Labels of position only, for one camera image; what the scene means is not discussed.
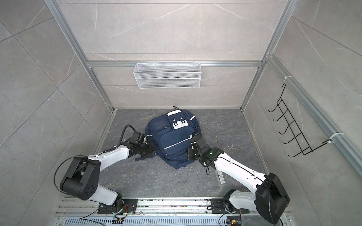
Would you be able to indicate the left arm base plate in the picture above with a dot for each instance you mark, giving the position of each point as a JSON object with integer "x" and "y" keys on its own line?
{"x": 120, "y": 206}

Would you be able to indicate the navy blue student backpack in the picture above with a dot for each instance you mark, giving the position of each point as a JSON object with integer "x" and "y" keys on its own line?
{"x": 171, "y": 133}

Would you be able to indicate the black wire hook rack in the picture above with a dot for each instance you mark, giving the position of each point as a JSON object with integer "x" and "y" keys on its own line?
{"x": 294, "y": 128}

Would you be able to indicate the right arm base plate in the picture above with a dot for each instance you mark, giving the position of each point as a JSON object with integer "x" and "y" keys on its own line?
{"x": 221, "y": 206}

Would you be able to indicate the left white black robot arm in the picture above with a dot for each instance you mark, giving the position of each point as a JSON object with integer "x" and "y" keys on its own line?
{"x": 81, "y": 180}

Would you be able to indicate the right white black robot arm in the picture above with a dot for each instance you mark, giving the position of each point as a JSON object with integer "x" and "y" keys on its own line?
{"x": 267, "y": 195}

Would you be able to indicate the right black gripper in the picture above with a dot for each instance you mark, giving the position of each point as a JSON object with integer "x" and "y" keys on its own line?
{"x": 189, "y": 153}

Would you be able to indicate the clear plastic ruler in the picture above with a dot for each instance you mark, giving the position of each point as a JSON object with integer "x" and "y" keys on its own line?
{"x": 220, "y": 177}

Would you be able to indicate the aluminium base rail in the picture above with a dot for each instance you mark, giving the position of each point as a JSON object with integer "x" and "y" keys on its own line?
{"x": 155, "y": 211}

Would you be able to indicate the white wire mesh basket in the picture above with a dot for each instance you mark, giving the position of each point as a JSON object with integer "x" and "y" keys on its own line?
{"x": 168, "y": 75}

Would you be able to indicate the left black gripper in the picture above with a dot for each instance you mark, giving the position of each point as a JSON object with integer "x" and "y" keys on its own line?
{"x": 152, "y": 151}

